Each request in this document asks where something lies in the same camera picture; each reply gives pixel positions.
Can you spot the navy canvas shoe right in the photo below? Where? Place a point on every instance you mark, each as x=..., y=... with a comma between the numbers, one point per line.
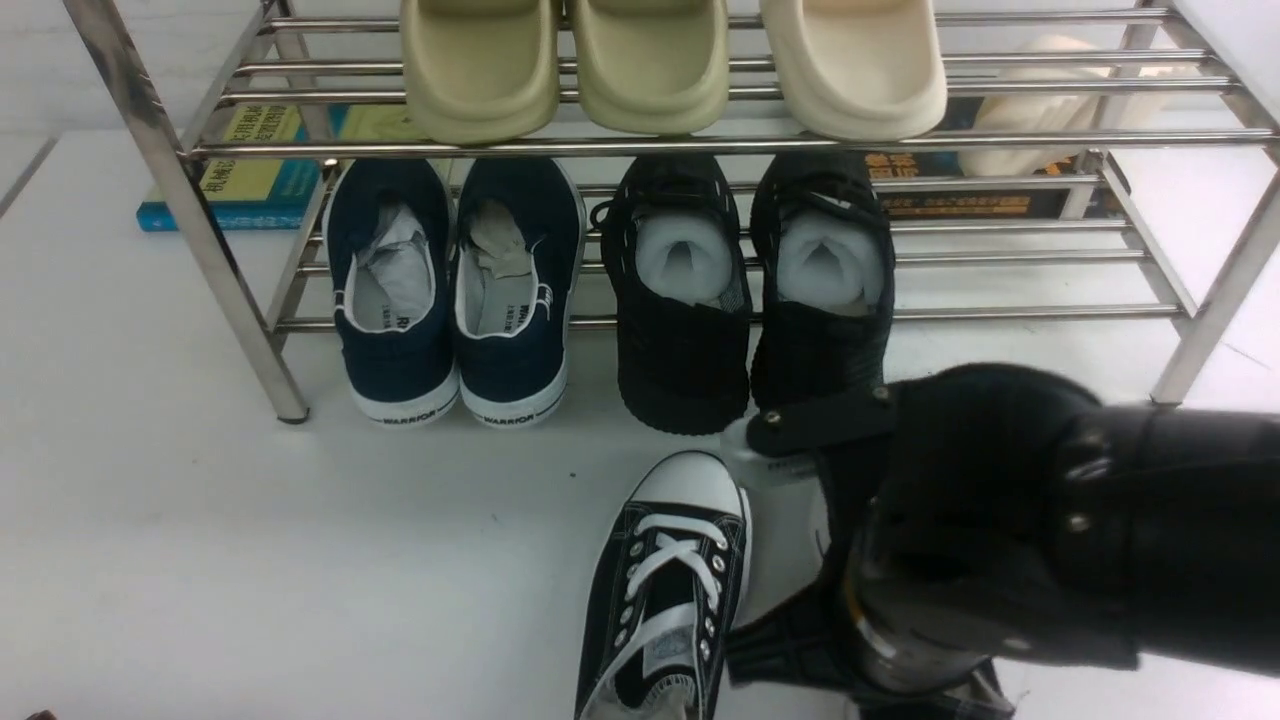
x=521, y=236

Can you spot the olive green slipper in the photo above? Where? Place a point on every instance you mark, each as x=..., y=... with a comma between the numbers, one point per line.
x=478, y=72
x=657, y=68

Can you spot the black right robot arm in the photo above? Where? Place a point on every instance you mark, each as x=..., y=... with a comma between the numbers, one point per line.
x=1177, y=535

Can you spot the stainless steel shoe rack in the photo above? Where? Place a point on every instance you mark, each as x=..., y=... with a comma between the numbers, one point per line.
x=274, y=45

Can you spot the black knit sneaker right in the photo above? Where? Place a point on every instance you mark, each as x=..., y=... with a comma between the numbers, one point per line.
x=825, y=245

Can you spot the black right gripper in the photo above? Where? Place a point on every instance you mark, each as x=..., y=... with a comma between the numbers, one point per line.
x=941, y=521

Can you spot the navy canvas shoe left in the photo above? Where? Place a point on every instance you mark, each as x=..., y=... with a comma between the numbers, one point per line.
x=387, y=230

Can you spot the black knit sneaker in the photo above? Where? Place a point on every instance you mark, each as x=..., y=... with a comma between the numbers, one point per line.
x=825, y=245
x=670, y=245

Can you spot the black knit sneaker left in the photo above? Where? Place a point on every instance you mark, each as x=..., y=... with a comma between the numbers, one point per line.
x=670, y=245

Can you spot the black canvas sneaker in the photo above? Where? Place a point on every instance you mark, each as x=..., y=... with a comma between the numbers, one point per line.
x=808, y=642
x=665, y=594

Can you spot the cream slipper left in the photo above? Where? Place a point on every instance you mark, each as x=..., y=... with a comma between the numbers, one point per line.
x=858, y=70

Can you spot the cream slipper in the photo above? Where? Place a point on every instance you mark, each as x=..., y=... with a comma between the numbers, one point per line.
x=858, y=70
x=1039, y=114

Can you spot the olive green slipper right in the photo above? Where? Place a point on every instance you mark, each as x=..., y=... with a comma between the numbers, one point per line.
x=657, y=68

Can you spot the yellow blue book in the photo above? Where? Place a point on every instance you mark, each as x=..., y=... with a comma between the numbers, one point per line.
x=273, y=194

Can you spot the cream slipper right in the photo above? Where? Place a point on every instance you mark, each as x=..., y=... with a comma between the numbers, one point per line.
x=1039, y=114

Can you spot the navy canvas shoe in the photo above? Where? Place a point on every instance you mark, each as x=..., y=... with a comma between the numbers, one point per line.
x=521, y=236
x=387, y=230

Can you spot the olive green slipper left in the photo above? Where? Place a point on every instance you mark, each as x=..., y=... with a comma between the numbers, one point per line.
x=478, y=72

